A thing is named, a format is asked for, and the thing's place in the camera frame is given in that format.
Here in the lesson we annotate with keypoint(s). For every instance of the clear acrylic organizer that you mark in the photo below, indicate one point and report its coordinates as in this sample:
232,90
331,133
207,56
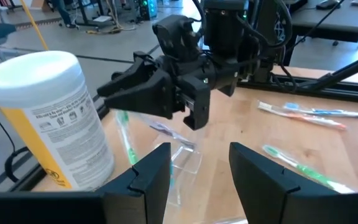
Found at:
185,161

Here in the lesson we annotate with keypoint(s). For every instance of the dark desk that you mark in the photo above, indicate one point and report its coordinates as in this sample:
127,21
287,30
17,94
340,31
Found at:
331,21

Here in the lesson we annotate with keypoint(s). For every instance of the green toothbrush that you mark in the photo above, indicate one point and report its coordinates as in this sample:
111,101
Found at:
309,172
131,154

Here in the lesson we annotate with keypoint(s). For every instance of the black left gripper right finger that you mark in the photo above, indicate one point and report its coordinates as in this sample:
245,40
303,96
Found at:
259,193

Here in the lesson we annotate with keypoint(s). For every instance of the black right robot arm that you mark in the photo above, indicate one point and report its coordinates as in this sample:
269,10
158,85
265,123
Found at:
225,28

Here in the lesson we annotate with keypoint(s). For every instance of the blue toothbrush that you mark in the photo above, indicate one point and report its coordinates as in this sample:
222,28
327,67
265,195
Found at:
325,112

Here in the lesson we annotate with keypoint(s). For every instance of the black aluminium table frame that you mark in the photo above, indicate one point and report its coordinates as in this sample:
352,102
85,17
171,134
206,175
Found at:
337,90

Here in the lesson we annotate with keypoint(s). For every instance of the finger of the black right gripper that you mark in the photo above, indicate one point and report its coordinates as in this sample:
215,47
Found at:
129,74
148,96

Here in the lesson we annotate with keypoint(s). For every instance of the computer tower green lights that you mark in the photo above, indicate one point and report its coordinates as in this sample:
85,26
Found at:
148,7

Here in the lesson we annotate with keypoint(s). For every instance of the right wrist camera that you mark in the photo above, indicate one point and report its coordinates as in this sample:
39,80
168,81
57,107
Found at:
176,34

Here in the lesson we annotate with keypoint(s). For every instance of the person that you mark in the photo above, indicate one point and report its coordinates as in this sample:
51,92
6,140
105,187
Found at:
62,12

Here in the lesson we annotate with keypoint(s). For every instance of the orange toothbrush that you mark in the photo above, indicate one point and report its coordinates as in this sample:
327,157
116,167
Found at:
303,117

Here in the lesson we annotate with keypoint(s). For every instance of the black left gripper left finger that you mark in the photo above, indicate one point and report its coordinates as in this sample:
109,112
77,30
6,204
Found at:
149,189

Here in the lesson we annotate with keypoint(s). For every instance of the white wipes canister yellow label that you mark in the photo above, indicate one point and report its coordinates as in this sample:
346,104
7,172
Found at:
57,124

